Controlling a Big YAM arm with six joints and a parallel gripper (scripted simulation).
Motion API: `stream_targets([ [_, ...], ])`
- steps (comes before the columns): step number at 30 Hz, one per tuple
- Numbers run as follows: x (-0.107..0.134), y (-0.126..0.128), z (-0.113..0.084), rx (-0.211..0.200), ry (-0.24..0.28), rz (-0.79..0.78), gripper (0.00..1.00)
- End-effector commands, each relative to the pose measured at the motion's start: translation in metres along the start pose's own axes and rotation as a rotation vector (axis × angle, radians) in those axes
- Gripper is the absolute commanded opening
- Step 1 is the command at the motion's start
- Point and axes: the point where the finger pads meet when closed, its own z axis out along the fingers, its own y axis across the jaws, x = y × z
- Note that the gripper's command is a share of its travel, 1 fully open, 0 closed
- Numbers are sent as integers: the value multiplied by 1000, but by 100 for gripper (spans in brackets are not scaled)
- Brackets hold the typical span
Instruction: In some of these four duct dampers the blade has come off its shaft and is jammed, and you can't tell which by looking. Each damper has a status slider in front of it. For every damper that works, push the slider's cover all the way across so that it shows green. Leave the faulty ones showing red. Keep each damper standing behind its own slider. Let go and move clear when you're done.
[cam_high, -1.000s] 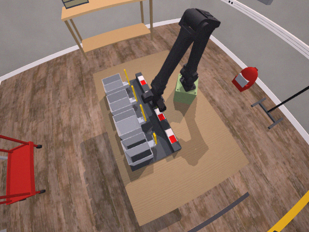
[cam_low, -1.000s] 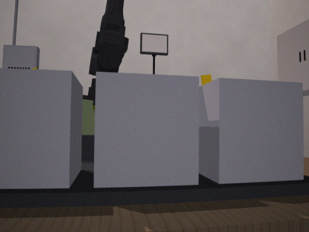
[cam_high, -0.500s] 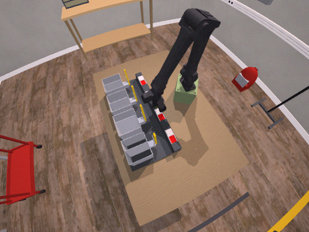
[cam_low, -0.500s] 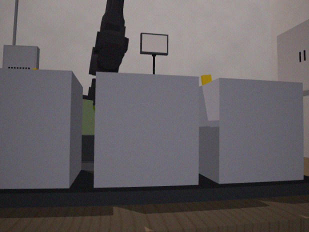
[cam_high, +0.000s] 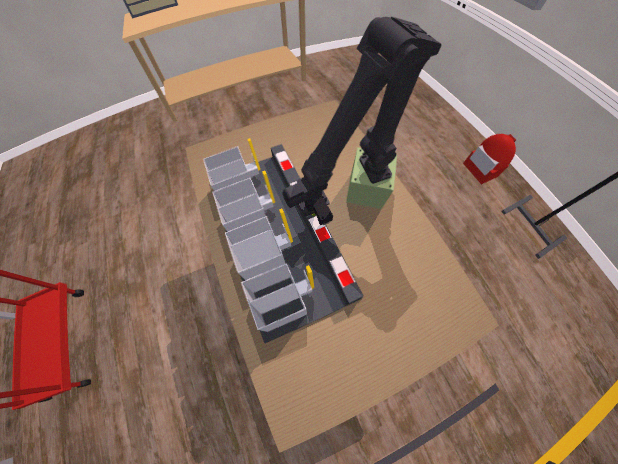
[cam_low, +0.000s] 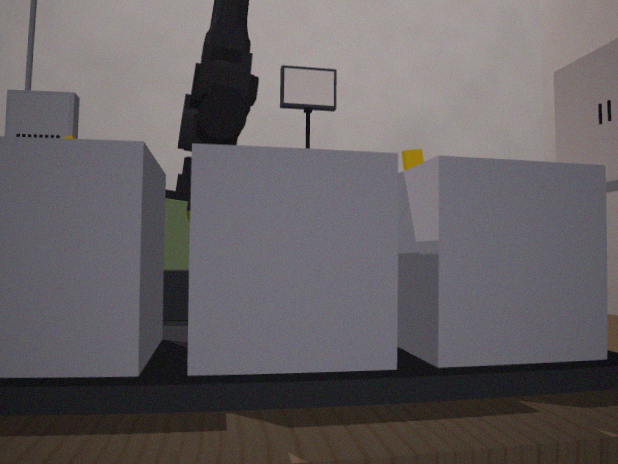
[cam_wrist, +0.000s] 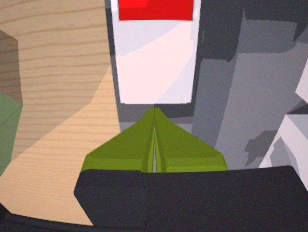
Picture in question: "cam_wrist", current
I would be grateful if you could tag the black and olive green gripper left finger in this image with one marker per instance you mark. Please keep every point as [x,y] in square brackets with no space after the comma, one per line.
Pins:
[132,149]

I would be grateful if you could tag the grey box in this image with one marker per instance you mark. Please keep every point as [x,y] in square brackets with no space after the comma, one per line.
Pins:
[290,146]
[302,89]

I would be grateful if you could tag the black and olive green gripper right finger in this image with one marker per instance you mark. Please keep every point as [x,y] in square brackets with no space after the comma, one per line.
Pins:
[176,150]

